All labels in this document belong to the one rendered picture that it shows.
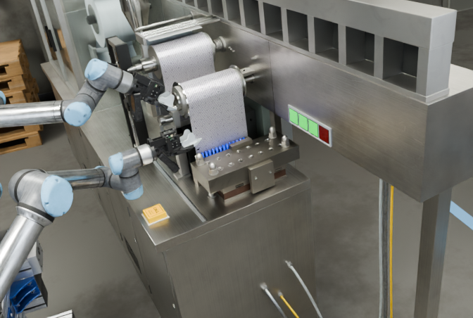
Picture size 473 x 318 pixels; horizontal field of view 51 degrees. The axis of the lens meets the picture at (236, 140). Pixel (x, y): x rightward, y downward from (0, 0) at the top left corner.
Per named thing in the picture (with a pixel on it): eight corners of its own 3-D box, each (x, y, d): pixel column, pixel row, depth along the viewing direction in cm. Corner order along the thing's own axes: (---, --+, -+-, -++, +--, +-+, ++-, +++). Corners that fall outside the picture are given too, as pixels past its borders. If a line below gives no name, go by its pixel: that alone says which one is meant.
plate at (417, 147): (109, 14, 382) (99, -26, 368) (143, 6, 392) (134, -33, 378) (414, 205, 135) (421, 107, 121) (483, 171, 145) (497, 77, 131)
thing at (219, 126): (196, 157, 197) (188, 115, 188) (247, 138, 205) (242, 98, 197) (197, 157, 196) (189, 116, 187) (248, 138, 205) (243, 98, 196)
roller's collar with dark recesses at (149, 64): (140, 72, 208) (137, 58, 205) (153, 68, 210) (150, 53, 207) (145, 76, 203) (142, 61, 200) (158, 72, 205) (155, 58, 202)
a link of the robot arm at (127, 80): (116, 92, 171) (110, 85, 178) (127, 97, 174) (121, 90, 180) (126, 72, 170) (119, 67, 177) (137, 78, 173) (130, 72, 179)
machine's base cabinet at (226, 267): (75, 164, 415) (44, 67, 374) (147, 139, 439) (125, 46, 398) (200, 402, 214) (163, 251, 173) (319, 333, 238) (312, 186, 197)
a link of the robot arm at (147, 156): (144, 169, 183) (137, 160, 189) (156, 164, 184) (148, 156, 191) (140, 151, 179) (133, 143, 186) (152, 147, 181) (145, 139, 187)
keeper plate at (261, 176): (250, 191, 190) (247, 167, 185) (272, 182, 194) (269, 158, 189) (253, 194, 188) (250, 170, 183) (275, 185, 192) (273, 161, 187)
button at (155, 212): (143, 214, 187) (142, 210, 186) (160, 207, 190) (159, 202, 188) (149, 224, 181) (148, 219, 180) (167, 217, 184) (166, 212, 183)
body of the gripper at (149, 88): (167, 87, 180) (138, 74, 173) (156, 108, 181) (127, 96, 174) (159, 81, 186) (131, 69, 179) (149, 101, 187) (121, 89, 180)
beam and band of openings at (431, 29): (103, -26, 368) (95, -59, 357) (114, -29, 371) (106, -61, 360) (425, 103, 122) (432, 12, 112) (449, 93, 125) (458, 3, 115)
